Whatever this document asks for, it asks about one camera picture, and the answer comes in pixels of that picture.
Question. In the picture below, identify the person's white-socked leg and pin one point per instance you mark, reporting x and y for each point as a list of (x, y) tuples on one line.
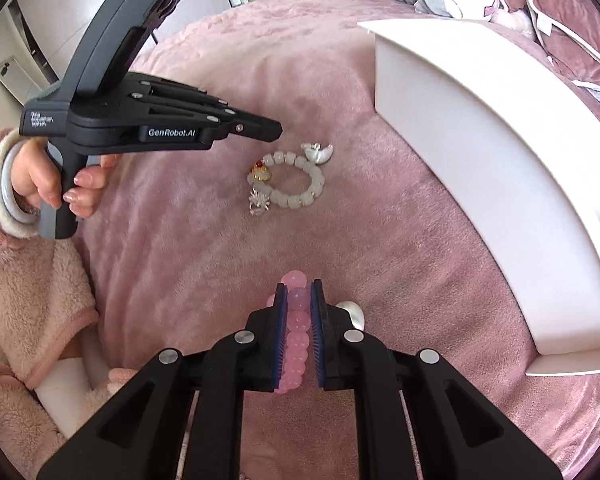
[(62, 390)]

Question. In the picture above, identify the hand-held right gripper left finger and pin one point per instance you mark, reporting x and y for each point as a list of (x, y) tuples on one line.
[(280, 325)]

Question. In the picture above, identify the pink plush blanket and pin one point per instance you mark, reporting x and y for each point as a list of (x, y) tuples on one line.
[(190, 270)]

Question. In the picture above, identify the pink fluffy robe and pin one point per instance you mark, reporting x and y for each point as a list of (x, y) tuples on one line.
[(25, 310)]

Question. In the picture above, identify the white open box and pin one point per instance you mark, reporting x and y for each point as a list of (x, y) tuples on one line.
[(505, 160)]

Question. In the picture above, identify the mauve velvet pillow white piping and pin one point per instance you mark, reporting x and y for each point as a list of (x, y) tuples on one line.
[(575, 25)]

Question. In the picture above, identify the pearly round charm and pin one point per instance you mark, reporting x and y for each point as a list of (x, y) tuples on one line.
[(351, 314)]

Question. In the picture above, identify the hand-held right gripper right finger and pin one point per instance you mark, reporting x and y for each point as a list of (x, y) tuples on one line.
[(316, 325)]

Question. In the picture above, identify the white wardrobe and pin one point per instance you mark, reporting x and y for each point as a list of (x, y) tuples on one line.
[(70, 15)]

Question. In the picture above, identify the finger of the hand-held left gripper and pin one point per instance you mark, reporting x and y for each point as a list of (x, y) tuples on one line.
[(255, 127), (180, 92)]

